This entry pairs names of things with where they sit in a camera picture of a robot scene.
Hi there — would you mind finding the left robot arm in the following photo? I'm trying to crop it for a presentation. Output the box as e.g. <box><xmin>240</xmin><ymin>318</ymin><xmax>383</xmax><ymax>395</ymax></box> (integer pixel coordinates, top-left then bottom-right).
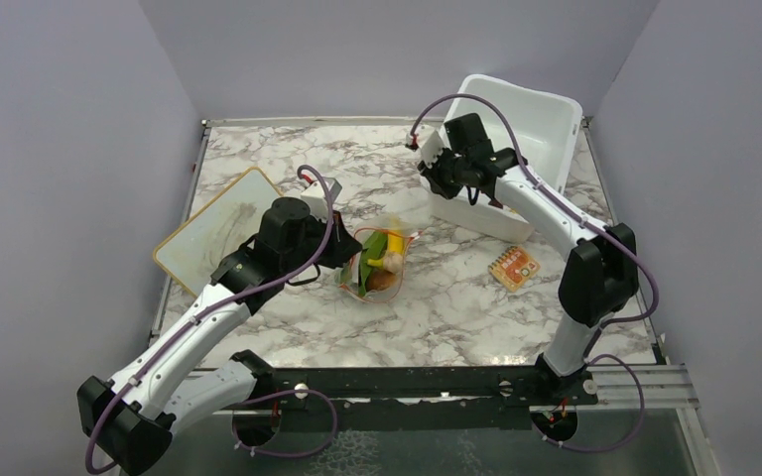
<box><xmin>76</xmin><ymin>197</ymin><xmax>359</xmax><ymax>475</ymax></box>

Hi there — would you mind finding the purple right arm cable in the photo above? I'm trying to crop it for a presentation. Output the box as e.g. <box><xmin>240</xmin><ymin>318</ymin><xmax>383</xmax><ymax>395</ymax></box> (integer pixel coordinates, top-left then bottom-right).
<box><xmin>409</xmin><ymin>92</ymin><xmax>661</xmax><ymax>454</ymax></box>

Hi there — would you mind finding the clear orange zip top bag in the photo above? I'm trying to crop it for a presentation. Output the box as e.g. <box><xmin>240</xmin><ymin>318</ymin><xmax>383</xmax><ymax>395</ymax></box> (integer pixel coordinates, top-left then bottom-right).
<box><xmin>334</xmin><ymin>214</ymin><xmax>422</xmax><ymax>303</ymax></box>

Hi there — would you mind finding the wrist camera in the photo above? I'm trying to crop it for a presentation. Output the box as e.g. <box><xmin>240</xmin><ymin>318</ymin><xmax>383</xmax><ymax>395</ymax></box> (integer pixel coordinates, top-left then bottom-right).
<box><xmin>405</xmin><ymin>130</ymin><xmax>445</xmax><ymax>174</ymax></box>
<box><xmin>300</xmin><ymin>175</ymin><xmax>342</xmax><ymax>221</ymax></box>

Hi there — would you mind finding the yellow banana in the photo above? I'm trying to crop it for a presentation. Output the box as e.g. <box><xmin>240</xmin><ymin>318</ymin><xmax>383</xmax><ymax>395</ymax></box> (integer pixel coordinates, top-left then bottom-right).
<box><xmin>364</xmin><ymin>230</ymin><xmax>405</xmax><ymax>270</ymax></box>

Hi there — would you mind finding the green leafy vegetable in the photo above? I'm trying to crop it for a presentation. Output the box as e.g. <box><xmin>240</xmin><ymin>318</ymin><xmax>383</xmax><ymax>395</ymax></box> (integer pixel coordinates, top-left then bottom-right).
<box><xmin>337</xmin><ymin>228</ymin><xmax>388</xmax><ymax>298</ymax></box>

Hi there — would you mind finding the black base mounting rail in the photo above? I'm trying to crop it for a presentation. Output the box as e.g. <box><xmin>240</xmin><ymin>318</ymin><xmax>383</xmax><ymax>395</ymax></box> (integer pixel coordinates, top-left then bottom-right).
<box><xmin>229</xmin><ymin>365</ymin><xmax>598</xmax><ymax>438</ymax></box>

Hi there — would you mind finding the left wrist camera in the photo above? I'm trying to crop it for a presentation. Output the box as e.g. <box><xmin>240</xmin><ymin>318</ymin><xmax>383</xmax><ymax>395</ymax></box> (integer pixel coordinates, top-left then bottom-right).
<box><xmin>300</xmin><ymin>175</ymin><xmax>342</xmax><ymax>221</ymax></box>

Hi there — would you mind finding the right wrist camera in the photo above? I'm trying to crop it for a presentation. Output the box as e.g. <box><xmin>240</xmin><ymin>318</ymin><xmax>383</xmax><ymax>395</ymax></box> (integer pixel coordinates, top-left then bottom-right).
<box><xmin>405</xmin><ymin>130</ymin><xmax>445</xmax><ymax>174</ymax></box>

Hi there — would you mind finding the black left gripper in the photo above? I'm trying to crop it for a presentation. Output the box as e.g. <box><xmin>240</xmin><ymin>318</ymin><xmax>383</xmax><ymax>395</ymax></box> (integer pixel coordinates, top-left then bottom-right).
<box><xmin>283</xmin><ymin>208</ymin><xmax>364</xmax><ymax>274</ymax></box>

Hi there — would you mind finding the white yellow-edged cutting board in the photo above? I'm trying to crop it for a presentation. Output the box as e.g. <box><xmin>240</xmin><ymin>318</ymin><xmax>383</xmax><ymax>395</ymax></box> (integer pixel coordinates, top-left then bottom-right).
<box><xmin>153</xmin><ymin>167</ymin><xmax>283</xmax><ymax>296</ymax></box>

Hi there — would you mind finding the white plastic bin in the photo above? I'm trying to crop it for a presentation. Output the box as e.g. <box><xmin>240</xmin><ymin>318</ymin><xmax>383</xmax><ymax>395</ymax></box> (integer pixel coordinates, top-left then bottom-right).
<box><xmin>423</xmin><ymin>73</ymin><xmax>584</xmax><ymax>244</ymax></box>

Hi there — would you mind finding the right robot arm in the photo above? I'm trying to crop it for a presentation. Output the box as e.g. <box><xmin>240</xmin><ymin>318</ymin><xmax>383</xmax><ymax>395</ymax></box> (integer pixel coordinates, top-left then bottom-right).
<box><xmin>408</xmin><ymin>113</ymin><xmax>638</xmax><ymax>404</ymax></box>

